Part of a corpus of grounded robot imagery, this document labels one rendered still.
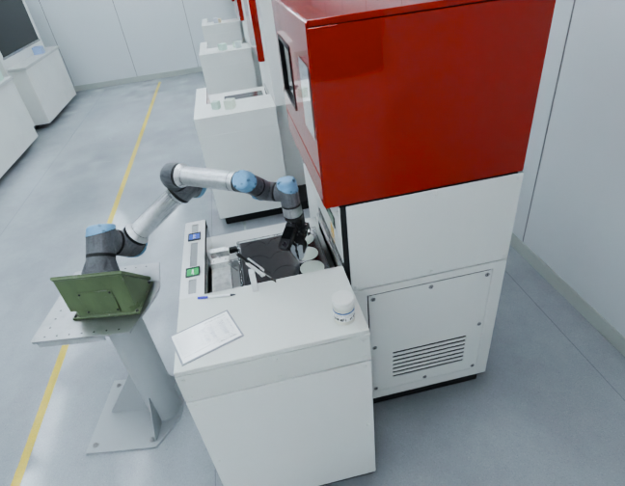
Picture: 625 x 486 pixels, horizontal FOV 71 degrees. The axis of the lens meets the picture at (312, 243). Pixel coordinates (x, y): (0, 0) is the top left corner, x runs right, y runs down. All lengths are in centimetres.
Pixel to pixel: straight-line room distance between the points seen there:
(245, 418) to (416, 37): 133
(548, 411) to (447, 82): 169
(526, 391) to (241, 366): 161
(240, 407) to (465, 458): 115
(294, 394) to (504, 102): 120
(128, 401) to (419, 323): 157
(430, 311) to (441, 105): 91
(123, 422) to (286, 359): 142
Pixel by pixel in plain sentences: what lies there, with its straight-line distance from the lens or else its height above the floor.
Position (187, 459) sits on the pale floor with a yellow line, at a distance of 243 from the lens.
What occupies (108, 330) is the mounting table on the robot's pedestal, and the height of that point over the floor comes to 82.
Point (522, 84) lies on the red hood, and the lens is 163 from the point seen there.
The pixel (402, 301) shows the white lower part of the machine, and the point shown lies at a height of 71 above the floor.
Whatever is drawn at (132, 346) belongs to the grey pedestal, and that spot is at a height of 58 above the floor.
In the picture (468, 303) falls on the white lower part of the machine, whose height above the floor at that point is 61.
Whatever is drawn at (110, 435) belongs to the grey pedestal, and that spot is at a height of 1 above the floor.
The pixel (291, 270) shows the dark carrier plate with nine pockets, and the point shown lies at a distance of 178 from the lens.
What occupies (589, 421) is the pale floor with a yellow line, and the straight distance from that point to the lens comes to 258.
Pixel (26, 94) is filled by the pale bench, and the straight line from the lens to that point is 791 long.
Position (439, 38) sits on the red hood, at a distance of 144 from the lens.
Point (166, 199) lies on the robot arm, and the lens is 196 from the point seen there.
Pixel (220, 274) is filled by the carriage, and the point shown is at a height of 88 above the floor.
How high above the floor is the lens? 200
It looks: 35 degrees down
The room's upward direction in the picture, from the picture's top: 7 degrees counter-clockwise
